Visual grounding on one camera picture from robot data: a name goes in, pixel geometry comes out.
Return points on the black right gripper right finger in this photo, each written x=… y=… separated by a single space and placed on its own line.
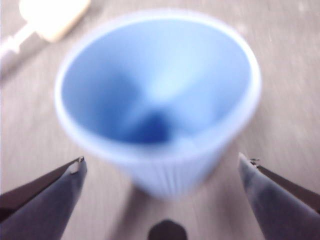
x=280 y=210

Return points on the blue ribbed plastic cup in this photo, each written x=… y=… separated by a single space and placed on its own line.
x=160 y=100

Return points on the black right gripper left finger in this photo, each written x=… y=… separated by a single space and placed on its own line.
x=45 y=207

